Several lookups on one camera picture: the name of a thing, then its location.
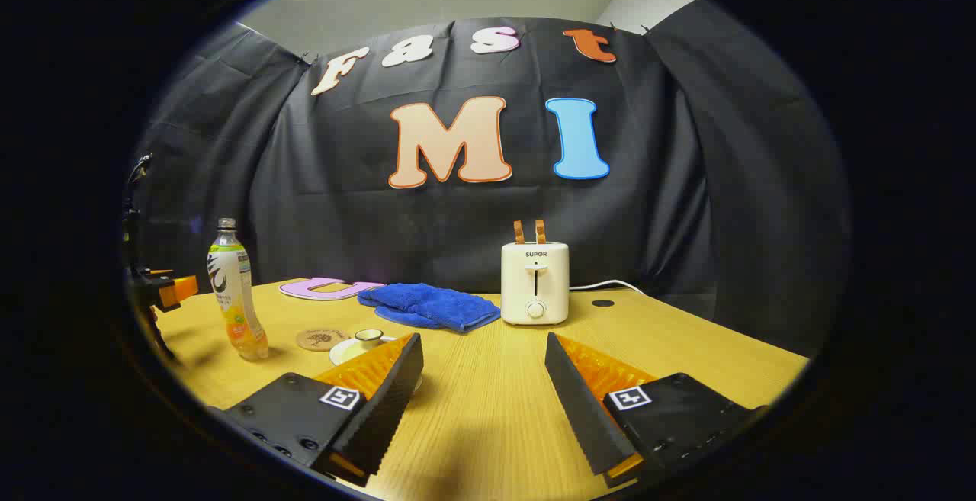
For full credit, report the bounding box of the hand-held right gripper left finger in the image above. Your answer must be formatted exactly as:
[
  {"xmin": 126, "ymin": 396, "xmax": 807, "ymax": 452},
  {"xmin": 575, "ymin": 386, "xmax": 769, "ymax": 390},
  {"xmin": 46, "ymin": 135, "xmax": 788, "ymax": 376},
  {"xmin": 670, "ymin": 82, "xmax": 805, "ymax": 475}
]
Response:
[{"xmin": 221, "ymin": 332, "xmax": 425, "ymax": 487}]

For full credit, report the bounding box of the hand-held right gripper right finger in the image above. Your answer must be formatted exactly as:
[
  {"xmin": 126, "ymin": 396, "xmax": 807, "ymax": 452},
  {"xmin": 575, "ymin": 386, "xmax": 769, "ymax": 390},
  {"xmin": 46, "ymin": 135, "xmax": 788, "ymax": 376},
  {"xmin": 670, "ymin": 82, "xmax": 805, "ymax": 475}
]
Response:
[{"xmin": 544, "ymin": 332, "xmax": 767, "ymax": 487}]

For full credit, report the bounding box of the plastic water bottle white label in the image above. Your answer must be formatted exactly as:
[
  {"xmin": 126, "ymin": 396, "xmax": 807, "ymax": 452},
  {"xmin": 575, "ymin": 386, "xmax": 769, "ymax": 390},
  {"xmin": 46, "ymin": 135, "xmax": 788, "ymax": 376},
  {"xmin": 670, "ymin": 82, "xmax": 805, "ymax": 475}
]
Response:
[{"xmin": 207, "ymin": 218, "xmax": 269, "ymax": 361}]

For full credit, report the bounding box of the white teacup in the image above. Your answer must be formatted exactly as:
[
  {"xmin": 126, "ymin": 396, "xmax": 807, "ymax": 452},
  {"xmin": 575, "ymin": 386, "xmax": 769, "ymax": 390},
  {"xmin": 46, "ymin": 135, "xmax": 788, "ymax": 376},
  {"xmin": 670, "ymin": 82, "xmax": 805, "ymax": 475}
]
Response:
[{"xmin": 329, "ymin": 338, "xmax": 397, "ymax": 367}]

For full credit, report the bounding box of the round wooden coaster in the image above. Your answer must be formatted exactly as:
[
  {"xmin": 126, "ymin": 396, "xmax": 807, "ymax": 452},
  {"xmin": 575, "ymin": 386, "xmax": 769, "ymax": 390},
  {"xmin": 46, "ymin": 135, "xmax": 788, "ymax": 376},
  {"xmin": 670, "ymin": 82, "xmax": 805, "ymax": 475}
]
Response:
[{"xmin": 296, "ymin": 328, "xmax": 350, "ymax": 352}]

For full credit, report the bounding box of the blue towel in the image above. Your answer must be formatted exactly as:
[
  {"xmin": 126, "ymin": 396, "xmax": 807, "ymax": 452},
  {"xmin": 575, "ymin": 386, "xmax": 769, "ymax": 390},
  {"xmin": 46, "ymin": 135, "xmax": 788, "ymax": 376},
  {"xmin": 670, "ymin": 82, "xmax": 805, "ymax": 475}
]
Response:
[{"xmin": 357, "ymin": 282, "xmax": 502, "ymax": 334}]

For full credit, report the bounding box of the pink letter cutout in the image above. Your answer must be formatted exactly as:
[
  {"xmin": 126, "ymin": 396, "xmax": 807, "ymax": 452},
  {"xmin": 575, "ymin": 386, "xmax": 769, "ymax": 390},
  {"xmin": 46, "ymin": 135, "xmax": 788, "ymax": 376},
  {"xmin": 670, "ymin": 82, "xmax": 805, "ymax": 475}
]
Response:
[{"xmin": 278, "ymin": 277, "xmax": 386, "ymax": 301}]

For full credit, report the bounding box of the white toaster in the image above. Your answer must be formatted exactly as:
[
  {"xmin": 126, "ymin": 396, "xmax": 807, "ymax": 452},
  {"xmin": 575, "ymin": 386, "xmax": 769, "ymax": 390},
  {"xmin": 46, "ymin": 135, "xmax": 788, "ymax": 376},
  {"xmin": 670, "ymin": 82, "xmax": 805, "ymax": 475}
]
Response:
[{"xmin": 500, "ymin": 242, "xmax": 570, "ymax": 326}]

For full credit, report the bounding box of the black backdrop cloth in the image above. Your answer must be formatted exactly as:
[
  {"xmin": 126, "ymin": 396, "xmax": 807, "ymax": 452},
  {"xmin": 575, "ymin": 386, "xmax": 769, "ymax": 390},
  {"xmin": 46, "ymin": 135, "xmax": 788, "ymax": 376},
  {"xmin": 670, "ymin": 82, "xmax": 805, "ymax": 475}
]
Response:
[{"xmin": 126, "ymin": 17, "xmax": 851, "ymax": 357}]

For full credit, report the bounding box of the white toaster cable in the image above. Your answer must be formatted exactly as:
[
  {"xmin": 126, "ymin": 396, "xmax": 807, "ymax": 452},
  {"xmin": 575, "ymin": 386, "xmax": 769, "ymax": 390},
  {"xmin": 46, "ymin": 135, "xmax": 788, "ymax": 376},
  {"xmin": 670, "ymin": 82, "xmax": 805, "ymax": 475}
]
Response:
[{"xmin": 569, "ymin": 279, "xmax": 647, "ymax": 296}]

